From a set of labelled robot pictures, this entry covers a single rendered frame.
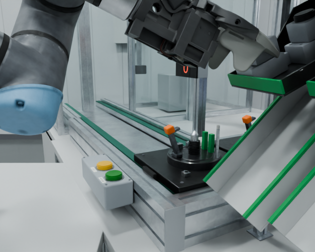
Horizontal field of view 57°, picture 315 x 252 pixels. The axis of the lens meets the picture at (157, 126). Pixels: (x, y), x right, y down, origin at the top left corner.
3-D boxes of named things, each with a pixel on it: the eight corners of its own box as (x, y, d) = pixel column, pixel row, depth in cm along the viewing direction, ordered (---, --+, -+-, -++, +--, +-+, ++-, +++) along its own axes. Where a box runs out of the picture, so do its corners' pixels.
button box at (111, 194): (105, 211, 65) (104, 185, 64) (82, 177, 83) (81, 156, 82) (134, 204, 68) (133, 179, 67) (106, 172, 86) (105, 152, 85)
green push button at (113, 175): (108, 185, 66) (108, 177, 65) (103, 179, 69) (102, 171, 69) (125, 182, 68) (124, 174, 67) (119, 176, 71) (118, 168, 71)
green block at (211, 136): (210, 153, 76) (211, 134, 75) (207, 151, 77) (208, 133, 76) (214, 152, 76) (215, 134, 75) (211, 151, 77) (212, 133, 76)
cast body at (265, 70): (256, 88, 45) (242, 44, 42) (240, 85, 49) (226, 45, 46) (299, 63, 46) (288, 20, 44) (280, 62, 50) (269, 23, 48)
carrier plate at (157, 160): (178, 197, 61) (179, 187, 61) (133, 160, 82) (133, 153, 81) (261, 175, 72) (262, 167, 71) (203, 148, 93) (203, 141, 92)
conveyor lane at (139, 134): (178, 234, 63) (179, 192, 61) (83, 138, 136) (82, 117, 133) (271, 204, 76) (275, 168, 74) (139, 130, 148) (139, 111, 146)
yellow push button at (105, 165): (99, 174, 72) (99, 167, 71) (95, 169, 75) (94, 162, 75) (115, 171, 74) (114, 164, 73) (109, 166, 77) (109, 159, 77)
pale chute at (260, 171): (261, 233, 43) (244, 217, 41) (217, 193, 55) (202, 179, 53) (384, 92, 44) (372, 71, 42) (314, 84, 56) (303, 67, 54)
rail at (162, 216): (165, 257, 56) (165, 206, 54) (70, 139, 133) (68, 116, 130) (188, 248, 59) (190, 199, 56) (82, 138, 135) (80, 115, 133)
